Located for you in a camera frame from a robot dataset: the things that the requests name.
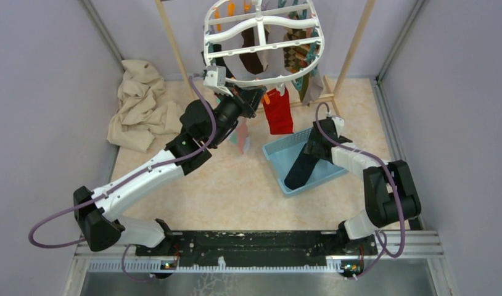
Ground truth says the dark navy sock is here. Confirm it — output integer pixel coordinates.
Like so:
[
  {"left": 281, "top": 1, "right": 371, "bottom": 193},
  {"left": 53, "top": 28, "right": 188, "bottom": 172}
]
[{"left": 284, "top": 144, "right": 319, "bottom": 191}]

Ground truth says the argyle patterned sock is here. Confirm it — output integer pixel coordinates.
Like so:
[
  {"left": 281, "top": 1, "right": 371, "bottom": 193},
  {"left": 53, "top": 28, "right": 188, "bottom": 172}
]
[{"left": 283, "top": 28, "right": 320, "bottom": 73}]

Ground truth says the beige crumpled cloth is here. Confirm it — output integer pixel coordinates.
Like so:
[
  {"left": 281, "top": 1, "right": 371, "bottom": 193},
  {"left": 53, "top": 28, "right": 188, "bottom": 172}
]
[{"left": 107, "top": 59, "right": 183, "bottom": 153}]

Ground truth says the dark brown sock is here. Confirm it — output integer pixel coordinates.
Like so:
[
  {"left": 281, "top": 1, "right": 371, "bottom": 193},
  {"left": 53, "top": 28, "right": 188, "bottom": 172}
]
[{"left": 239, "top": 28, "right": 268, "bottom": 75}]

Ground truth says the white hanger clip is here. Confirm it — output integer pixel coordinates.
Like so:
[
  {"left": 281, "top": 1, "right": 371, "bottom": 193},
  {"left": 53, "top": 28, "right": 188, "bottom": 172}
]
[{"left": 275, "top": 83, "right": 286, "bottom": 97}]

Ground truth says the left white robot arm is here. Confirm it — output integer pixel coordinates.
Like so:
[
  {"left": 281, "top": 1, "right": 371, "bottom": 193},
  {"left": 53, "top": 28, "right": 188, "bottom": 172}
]
[{"left": 73, "top": 84, "right": 266, "bottom": 255}]

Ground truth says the black sock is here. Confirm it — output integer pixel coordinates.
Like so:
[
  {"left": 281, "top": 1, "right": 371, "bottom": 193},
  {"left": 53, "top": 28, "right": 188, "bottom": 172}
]
[{"left": 201, "top": 42, "right": 235, "bottom": 83}]

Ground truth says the orange hanger clip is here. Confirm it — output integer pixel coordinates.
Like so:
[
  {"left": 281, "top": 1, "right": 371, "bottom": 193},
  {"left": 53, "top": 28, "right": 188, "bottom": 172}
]
[{"left": 261, "top": 92, "right": 271, "bottom": 105}]

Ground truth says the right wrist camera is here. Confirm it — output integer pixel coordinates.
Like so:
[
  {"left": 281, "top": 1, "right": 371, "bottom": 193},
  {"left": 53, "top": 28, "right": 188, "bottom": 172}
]
[{"left": 329, "top": 115, "right": 345, "bottom": 137}]

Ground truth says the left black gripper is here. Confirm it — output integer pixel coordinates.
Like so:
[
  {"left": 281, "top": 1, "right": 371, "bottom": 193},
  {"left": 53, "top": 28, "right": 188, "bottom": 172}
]
[{"left": 209, "top": 81, "right": 267, "bottom": 147}]

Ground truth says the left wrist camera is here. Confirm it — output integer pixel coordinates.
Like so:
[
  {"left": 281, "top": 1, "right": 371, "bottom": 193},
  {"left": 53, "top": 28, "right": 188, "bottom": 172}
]
[{"left": 203, "top": 65, "right": 233, "bottom": 97}]

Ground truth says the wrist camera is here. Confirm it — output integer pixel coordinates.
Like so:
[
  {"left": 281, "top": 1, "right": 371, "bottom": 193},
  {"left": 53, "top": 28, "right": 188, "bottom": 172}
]
[
  {"left": 203, "top": 65, "right": 233, "bottom": 97},
  {"left": 329, "top": 115, "right": 345, "bottom": 137}
]

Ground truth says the pink patterned sock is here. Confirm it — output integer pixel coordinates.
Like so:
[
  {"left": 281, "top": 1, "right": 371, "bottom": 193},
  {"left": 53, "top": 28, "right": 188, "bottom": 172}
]
[{"left": 229, "top": 117, "right": 250, "bottom": 155}]

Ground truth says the wooden hanging rack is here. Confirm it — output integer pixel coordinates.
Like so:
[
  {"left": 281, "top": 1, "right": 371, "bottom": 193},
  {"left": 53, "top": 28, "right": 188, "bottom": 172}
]
[{"left": 154, "top": 0, "right": 377, "bottom": 119}]

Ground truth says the light blue plastic basket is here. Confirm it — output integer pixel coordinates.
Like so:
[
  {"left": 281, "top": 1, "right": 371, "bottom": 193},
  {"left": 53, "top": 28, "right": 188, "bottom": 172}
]
[{"left": 263, "top": 128, "right": 347, "bottom": 198}]

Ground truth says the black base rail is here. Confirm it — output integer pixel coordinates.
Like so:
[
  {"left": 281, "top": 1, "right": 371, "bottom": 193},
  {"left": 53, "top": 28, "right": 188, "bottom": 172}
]
[{"left": 128, "top": 231, "right": 365, "bottom": 269}]

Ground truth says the grey sock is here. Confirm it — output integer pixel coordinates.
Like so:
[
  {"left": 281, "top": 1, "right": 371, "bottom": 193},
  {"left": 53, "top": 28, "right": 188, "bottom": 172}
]
[{"left": 298, "top": 71, "right": 324, "bottom": 105}]

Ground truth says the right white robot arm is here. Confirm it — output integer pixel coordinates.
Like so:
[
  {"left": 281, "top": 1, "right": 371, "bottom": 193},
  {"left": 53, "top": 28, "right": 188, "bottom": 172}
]
[{"left": 304, "top": 116, "right": 421, "bottom": 254}]

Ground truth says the red sock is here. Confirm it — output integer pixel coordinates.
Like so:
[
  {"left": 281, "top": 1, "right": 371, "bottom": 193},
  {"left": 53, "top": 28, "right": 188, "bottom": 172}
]
[{"left": 263, "top": 89, "right": 294, "bottom": 135}]

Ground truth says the white round clip hanger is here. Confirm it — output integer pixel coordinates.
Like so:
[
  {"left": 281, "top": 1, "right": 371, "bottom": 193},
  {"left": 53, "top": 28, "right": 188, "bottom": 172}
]
[{"left": 203, "top": 1, "right": 325, "bottom": 87}]

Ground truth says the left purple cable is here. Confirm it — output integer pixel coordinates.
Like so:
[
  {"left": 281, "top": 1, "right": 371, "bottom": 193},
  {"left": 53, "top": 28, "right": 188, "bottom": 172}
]
[{"left": 28, "top": 75, "right": 218, "bottom": 249}]

